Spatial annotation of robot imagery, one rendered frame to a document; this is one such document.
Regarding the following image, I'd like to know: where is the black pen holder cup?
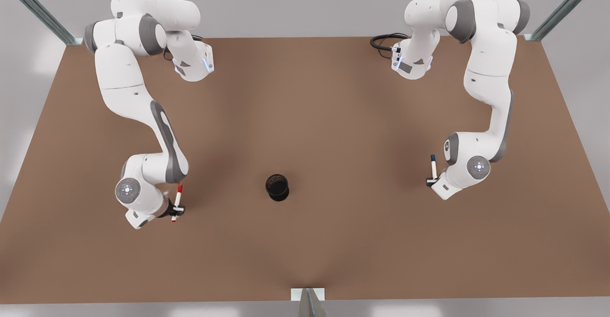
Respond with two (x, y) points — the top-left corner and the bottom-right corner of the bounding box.
(265, 174), (290, 202)

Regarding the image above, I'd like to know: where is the black cable loop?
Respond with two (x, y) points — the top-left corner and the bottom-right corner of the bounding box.
(370, 33), (410, 61)

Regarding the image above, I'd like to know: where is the red and white marker pen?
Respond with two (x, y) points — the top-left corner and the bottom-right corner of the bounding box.
(172, 184), (183, 223)

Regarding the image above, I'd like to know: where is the silver frame post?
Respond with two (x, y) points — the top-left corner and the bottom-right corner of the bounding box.
(523, 0), (609, 42)
(0, 0), (83, 46)
(291, 287), (328, 317)

